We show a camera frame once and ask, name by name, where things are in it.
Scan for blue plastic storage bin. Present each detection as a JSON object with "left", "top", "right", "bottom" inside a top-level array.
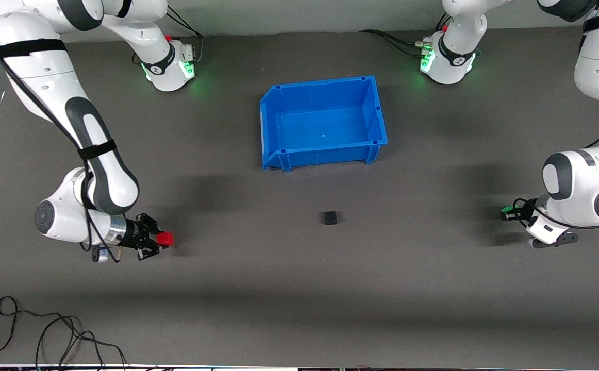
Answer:
[{"left": 259, "top": 75, "right": 388, "bottom": 173}]

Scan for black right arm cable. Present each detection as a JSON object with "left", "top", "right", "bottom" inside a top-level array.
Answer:
[{"left": 0, "top": 15, "right": 123, "bottom": 264}]

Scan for black right arm base cables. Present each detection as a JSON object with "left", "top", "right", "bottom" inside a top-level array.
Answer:
[{"left": 132, "top": 5, "right": 205, "bottom": 68}]

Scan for black arm base cables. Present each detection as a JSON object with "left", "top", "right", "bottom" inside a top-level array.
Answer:
[
  {"left": 359, "top": 13, "right": 452, "bottom": 58},
  {"left": 132, "top": 5, "right": 205, "bottom": 68}
]

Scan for black left arm base cables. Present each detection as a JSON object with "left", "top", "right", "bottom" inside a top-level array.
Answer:
[{"left": 359, "top": 13, "right": 452, "bottom": 58}]

